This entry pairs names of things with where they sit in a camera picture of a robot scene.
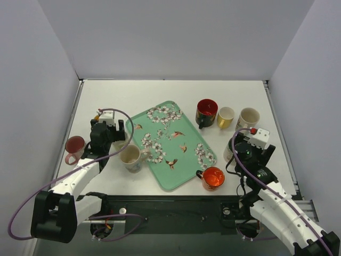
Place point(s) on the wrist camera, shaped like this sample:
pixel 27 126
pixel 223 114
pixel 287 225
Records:
pixel 258 137
pixel 107 116

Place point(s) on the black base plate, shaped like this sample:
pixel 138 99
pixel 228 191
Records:
pixel 175 215

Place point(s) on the cream mug umbrella design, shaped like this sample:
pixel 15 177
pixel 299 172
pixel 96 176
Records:
pixel 248 117

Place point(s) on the orange mug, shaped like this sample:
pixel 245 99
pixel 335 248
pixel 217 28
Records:
pixel 212 178

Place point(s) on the pale yellow faceted mug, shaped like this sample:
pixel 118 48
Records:
pixel 119 144

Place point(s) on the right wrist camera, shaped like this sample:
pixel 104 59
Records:
pixel 258 137

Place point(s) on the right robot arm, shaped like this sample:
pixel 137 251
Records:
pixel 269 203

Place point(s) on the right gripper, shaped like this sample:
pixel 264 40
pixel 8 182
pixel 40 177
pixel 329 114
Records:
pixel 268 151

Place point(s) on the black mug red interior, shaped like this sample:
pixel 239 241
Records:
pixel 206 113

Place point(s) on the pink mug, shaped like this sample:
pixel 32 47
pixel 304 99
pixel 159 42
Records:
pixel 75 148

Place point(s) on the tall cream floral mug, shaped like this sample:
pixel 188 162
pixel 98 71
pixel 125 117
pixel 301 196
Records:
pixel 228 154

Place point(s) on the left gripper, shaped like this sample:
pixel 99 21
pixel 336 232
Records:
pixel 116 134

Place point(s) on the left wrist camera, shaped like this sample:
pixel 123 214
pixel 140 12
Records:
pixel 107 116

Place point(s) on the green floral serving tray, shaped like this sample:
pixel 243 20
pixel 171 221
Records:
pixel 177 148

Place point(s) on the beige patterned mug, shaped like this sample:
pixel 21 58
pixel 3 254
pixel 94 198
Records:
pixel 133 157

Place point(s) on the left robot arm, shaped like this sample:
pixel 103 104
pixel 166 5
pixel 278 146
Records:
pixel 58 211

